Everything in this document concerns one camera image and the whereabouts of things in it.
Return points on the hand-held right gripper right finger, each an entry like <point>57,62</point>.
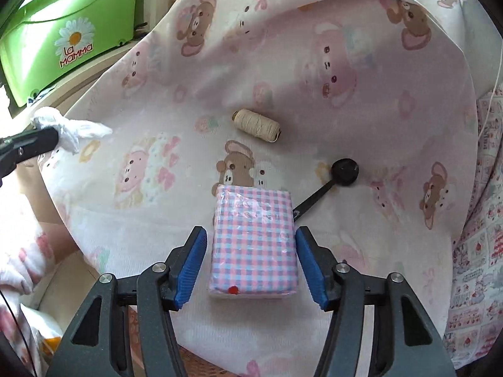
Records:
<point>312,271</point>

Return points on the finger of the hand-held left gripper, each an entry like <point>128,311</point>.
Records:
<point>35,141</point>

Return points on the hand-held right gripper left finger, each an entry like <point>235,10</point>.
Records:
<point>190,271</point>

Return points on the large white tissue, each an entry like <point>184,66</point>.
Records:
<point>74,131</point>

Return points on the purple gingham tissue pack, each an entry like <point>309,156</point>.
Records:
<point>251,243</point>

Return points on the pink plastic mesh wastebasket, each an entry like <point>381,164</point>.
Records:
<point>200,363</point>

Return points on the pink bear printed blanket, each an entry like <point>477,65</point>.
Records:
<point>157,212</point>

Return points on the black spoon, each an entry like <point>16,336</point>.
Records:
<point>346,171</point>

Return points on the green plastic storage box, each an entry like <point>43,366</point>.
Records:
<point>47,19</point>

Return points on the cream thread spool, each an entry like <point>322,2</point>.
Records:
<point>255,125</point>

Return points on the white red printed quilt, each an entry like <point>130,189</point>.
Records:
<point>479,263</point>

